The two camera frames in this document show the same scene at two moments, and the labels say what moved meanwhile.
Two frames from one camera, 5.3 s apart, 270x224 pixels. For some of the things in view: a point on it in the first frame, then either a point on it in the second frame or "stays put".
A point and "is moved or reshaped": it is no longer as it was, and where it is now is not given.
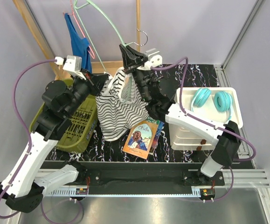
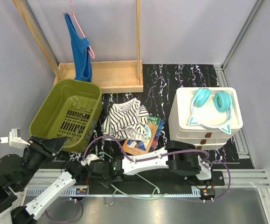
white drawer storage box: x=215 y=106 stays put
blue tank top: x=80 y=46 stays put
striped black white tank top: x=121 y=106 is moved or reshaped
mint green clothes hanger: x=116 y=29 to x=120 y=192
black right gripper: x=131 y=57 to x=105 y=183
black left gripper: x=95 y=81 to x=50 y=147
